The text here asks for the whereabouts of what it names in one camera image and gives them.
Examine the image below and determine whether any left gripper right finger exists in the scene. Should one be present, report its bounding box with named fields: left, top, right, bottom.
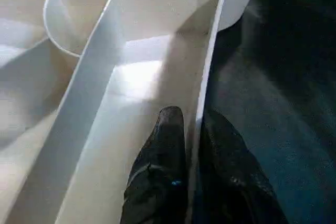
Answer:
left=195, top=108, right=289, bottom=224

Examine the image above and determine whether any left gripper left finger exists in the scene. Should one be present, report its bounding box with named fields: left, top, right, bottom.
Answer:
left=122, top=105, right=188, bottom=224

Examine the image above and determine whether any white plastic table top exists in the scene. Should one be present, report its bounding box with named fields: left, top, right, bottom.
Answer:
left=0, top=0, right=260, bottom=224

